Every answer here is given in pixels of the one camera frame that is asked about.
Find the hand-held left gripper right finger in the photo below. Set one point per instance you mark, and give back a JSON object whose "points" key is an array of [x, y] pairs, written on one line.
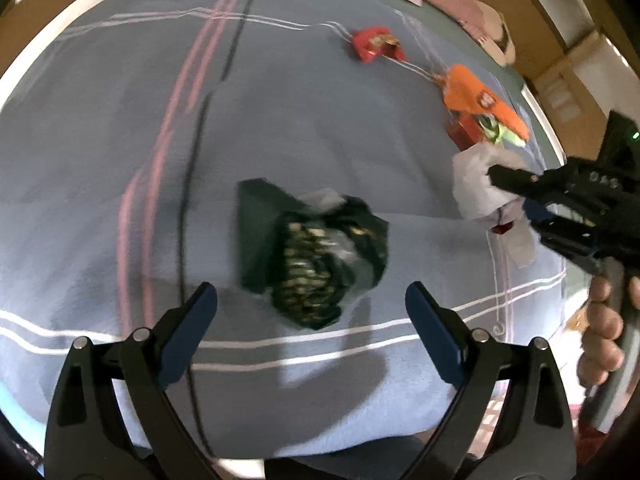
{"points": [[430, 327]]}

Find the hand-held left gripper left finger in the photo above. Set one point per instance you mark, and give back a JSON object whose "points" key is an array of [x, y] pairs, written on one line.
{"points": [[192, 325]]}

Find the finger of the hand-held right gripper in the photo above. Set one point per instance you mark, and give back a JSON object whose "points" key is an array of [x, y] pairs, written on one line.
{"points": [[539, 214], [520, 180]]}

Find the white tissue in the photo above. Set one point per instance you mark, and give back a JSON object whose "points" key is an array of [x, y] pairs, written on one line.
{"points": [[477, 185]]}

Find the dark green plastic bag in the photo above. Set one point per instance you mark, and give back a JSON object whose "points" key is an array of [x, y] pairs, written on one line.
{"points": [[310, 255]]}

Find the person's right hand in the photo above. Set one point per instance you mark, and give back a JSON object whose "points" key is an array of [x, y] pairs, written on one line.
{"points": [[600, 330]]}

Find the green wrapper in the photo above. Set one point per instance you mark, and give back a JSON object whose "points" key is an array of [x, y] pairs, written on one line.
{"points": [[496, 132]]}

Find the white flat panel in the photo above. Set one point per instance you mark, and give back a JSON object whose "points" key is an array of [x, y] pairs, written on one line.
{"points": [[542, 125]]}

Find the small red box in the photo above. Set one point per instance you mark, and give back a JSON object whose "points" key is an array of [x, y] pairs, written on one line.
{"points": [[462, 132]]}

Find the orange snack packet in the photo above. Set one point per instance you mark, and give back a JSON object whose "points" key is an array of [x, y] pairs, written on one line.
{"points": [[470, 92]]}

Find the wooden wardrobe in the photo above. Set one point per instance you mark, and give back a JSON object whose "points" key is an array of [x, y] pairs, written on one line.
{"points": [[550, 15]]}

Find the red white striped plush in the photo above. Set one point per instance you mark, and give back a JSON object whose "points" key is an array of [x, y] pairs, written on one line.
{"points": [[475, 15]]}

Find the blue striped blanket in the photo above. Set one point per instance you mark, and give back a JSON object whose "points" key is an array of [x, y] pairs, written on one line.
{"points": [[125, 160]]}

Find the red foil wrapper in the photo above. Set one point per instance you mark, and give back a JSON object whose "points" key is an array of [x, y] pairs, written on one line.
{"points": [[367, 42]]}

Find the wooden bed frame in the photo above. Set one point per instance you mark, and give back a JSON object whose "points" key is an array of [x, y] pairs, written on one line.
{"points": [[30, 25]]}

